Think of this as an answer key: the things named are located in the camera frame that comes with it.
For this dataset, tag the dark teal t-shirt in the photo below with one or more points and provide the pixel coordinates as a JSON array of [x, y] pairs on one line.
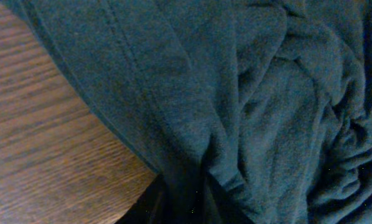
[[248, 111]]

